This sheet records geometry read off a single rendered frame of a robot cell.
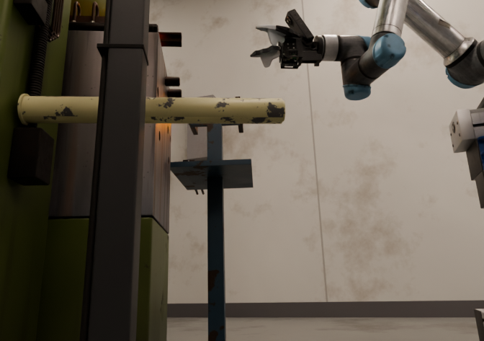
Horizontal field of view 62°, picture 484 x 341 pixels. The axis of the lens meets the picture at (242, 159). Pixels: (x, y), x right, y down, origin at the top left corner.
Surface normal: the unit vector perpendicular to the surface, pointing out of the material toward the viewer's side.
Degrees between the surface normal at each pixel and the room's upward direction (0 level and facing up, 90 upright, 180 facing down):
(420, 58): 90
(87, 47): 90
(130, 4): 90
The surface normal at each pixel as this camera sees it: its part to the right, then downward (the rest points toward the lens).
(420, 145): -0.30, -0.26
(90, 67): 0.08, -0.28
